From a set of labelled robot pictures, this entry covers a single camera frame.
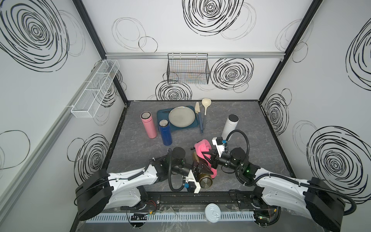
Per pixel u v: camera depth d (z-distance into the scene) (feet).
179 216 2.31
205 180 2.03
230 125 2.72
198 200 2.49
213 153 2.24
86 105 2.36
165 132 2.84
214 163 2.15
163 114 3.66
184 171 2.03
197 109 3.66
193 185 1.78
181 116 3.58
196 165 2.00
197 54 2.93
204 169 2.06
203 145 2.36
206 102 3.79
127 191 1.60
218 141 2.19
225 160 2.16
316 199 1.35
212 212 2.16
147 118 2.72
